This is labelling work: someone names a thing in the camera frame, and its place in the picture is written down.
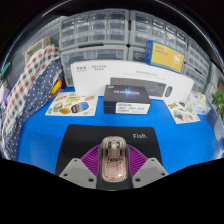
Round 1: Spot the food sticker sheet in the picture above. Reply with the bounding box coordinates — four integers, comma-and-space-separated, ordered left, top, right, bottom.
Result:
44, 92, 99, 118

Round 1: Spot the cartoon sticker sheet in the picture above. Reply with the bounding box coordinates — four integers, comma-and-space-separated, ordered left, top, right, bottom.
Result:
164, 99, 201, 125

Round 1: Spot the white keyboard packaging box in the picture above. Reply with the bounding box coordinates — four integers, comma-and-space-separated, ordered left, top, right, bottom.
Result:
70, 59, 195, 103

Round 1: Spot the yellow blue box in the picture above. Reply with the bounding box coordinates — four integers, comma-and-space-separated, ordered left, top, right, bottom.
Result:
145, 40, 186, 74

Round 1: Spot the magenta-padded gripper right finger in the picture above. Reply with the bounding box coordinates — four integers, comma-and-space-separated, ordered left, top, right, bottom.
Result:
126, 143, 169, 190

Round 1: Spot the transparent pink computer mouse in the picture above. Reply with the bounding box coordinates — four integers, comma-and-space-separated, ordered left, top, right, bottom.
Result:
99, 135, 129, 183

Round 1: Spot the cream disposable glove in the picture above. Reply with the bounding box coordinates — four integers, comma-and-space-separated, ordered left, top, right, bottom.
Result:
196, 91, 208, 103

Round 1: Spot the small black product box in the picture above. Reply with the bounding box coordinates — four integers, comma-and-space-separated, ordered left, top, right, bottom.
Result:
103, 84, 152, 116

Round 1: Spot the yellow red small tool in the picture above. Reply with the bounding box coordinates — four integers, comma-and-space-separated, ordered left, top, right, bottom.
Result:
50, 79, 63, 96

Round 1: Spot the red blue checkered cloth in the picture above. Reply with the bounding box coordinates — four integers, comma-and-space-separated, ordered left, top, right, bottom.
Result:
1, 44, 63, 141

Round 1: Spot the teal plastic object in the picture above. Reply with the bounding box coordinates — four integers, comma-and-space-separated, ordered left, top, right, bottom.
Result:
0, 62, 11, 78

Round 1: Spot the white plastic basket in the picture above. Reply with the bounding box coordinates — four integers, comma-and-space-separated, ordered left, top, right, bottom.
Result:
24, 36, 53, 65

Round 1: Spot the white plant pot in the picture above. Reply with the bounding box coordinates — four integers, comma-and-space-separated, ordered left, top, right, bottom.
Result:
213, 114, 224, 143

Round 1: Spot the purple small object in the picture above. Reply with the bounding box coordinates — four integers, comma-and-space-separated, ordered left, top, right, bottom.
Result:
2, 89, 10, 108

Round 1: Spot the green leafy plant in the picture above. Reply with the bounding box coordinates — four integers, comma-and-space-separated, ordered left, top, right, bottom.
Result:
211, 89, 224, 114

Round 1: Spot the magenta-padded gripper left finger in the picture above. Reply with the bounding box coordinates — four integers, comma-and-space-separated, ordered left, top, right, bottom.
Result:
59, 143, 103, 190

